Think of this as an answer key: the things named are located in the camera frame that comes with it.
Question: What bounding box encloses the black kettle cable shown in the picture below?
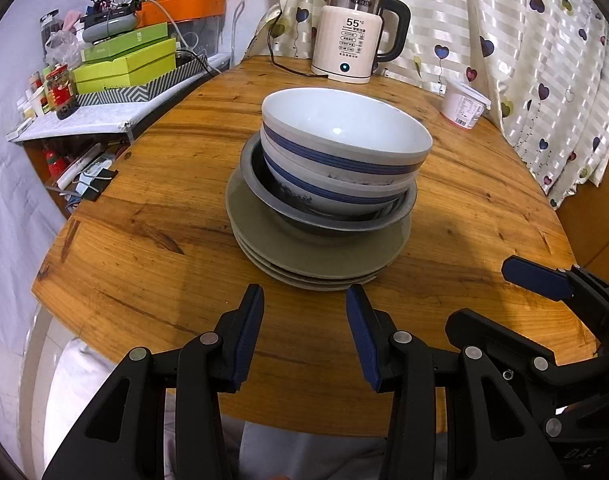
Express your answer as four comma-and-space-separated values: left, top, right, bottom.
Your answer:
267, 2, 330, 81

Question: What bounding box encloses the grey oval device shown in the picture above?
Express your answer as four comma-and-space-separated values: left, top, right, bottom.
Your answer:
82, 10, 138, 43

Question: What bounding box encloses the white cable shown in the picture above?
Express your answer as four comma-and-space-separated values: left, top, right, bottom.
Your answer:
142, 0, 220, 76

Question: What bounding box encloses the large white blue-striped bowl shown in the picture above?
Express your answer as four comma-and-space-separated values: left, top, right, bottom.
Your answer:
261, 87, 434, 186

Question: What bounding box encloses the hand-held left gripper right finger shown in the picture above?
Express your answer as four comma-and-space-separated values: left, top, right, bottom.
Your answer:
345, 284, 568, 480

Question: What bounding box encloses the heart print striped curtain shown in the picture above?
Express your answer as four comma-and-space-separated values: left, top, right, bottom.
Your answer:
272, 0, 609, 211

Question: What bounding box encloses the orange-lidded clear storage box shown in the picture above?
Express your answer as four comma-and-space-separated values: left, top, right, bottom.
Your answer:
134, 0, 228, 58

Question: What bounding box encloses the grey-green fish print plate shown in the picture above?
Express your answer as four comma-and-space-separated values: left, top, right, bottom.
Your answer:
234, 230, 400, 283
254, 255, 380, 292
225, 167, 413, 272

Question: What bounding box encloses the red label jar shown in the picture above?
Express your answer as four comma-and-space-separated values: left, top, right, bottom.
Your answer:
44, 65, 79, 121

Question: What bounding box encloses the brown wooden cabinet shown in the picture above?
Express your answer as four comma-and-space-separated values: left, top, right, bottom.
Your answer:
555, 150, 609, 271

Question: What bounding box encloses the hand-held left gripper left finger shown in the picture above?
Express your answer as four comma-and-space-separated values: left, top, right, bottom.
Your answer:
42, 284, 265, 480

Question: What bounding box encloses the white shelf board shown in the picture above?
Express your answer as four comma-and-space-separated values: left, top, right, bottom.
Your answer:
7, 67, 220, 143

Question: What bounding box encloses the black gadget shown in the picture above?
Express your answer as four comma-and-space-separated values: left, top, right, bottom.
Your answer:
79, 0, 145, 23

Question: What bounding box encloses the dark green flat box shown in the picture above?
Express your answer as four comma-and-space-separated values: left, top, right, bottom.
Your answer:
81, 22, 169, 63

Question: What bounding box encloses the chevron patterned box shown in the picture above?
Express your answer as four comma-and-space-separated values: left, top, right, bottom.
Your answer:
77, 57, 210, 107

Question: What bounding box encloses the white plastic tub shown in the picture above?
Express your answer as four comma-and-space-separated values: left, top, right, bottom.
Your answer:
442, 79, 492, 131

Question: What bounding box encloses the stainless steel bowl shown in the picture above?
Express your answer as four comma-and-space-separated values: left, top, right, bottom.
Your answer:
240, 132, 418, 233

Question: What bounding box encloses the small white blue-striped bowl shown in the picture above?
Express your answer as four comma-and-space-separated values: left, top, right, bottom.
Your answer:
261, 135, 419, 217

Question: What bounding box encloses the cream electric kettle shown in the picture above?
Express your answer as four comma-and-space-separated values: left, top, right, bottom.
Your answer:
311, 0, 412, 85

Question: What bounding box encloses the clear plastic bag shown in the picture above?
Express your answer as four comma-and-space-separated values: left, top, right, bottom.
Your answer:
44, 30, 82, 68

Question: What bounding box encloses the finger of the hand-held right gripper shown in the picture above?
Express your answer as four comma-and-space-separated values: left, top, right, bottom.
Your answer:
502, 256, 609, 346
447, 309, 609, 406

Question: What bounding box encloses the white cloth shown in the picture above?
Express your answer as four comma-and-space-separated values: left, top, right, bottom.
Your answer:
44, 337, 245, 480

